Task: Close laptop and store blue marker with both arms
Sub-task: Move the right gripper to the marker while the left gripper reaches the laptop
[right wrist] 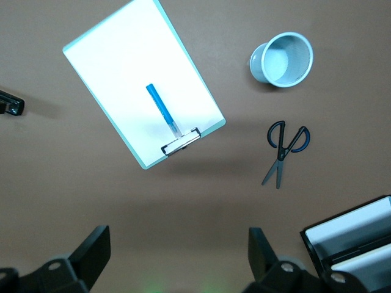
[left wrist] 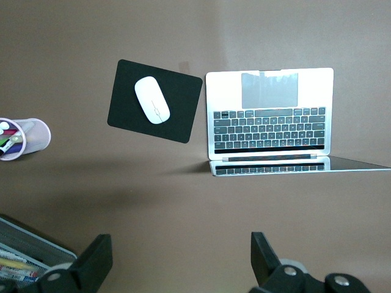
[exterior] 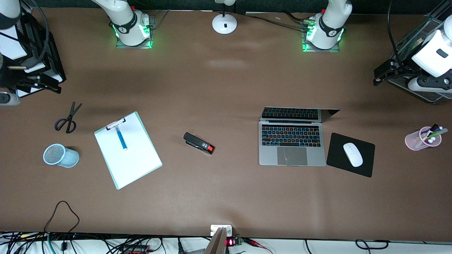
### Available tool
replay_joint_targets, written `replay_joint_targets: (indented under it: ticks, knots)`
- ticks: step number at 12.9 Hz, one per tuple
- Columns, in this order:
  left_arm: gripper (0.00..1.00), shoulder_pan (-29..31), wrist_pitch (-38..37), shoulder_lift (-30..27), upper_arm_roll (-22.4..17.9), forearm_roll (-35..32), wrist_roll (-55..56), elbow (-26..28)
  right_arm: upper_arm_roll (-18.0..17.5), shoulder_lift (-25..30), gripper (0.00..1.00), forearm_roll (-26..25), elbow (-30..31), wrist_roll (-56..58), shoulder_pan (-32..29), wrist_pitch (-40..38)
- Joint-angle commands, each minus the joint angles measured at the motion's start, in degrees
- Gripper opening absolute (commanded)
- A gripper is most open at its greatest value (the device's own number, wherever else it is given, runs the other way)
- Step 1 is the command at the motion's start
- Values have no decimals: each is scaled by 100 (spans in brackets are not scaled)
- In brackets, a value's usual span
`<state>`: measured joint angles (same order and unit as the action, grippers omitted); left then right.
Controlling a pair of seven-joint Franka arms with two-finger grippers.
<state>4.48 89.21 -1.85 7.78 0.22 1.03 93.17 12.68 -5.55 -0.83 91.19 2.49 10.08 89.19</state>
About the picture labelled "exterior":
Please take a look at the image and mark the blue marker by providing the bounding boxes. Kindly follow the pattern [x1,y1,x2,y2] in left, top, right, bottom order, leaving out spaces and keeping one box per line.
[115,125,128,151]

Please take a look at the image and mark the silver laptop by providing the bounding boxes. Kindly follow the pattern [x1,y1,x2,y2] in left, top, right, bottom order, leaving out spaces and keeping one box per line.
[259,107,340,167]

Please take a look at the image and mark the white marker black cap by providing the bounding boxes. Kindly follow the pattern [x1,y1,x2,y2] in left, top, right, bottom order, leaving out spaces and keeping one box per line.
[422,124,440,140]

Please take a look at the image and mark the black document tray stack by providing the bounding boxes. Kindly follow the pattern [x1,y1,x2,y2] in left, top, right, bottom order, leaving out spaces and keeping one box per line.
[0,7,66,98]

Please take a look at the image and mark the grey metal mesh tray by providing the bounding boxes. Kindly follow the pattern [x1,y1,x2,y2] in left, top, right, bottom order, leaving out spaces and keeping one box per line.
[388,14,452,104]

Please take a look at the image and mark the black scissors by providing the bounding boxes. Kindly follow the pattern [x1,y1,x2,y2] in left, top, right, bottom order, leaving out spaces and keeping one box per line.
[54,102,83,134]

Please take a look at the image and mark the pink mesh pen cup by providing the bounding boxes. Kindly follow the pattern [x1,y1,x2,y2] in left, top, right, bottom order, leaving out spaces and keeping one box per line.
[405,126,442,151]

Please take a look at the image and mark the blue mesh pen cup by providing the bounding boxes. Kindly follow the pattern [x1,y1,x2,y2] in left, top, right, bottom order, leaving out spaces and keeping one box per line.
[43,143,80,168]

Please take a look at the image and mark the white computer mouse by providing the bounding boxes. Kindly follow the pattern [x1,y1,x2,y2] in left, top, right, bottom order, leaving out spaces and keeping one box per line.
[343,143,364,168]

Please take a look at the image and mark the black mouse pad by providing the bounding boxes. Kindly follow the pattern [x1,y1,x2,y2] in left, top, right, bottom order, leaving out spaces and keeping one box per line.
[326,133,376,178]

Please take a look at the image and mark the white clipboard teal edge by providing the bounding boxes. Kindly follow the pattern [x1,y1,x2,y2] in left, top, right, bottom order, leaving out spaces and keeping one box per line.
[94,111,163,190]

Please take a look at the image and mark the black stapler red tip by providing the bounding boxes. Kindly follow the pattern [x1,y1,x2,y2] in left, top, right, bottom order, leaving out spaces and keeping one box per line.
[183,132,215,155]

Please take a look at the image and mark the white lamp base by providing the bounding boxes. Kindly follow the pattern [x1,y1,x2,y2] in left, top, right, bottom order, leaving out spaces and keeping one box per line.
[212,0,238,35]

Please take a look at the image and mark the orange power strip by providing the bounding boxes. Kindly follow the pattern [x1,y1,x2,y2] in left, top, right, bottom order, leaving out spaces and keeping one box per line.
[120,244,151,254]

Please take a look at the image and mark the red black clip leads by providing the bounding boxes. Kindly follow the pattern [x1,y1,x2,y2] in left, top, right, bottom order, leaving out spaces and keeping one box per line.
[243,238,274,254]

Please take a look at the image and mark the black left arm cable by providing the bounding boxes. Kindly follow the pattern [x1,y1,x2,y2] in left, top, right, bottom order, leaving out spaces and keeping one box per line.
[387,0,405,71]

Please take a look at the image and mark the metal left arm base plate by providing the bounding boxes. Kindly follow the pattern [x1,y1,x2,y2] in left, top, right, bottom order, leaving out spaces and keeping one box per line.
[301,16,341,53]

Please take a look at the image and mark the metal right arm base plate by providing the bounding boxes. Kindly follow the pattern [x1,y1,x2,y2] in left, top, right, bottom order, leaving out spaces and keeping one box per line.
[116,10,168,49]

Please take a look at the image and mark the black looped cable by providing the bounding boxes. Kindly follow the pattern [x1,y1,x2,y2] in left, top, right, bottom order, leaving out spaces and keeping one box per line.
[44,201,80,235]

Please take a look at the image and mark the black cables behind arm base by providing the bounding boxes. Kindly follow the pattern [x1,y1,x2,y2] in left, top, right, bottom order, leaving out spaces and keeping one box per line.
[245,12,313,31]

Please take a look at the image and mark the tangled black cables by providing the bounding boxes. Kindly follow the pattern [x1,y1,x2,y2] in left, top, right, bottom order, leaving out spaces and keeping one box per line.
[0,231,166,254]

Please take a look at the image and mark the black coiled cable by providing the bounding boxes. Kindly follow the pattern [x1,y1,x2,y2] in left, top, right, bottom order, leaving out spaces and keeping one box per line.
[354,239,389,249]

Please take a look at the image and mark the white mount plate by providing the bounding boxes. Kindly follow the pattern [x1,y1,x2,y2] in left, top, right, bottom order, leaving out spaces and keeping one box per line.
[210,225,233,237]

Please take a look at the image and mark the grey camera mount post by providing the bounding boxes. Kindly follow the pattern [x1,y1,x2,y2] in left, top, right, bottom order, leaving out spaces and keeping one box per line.
[204,227,228,254]

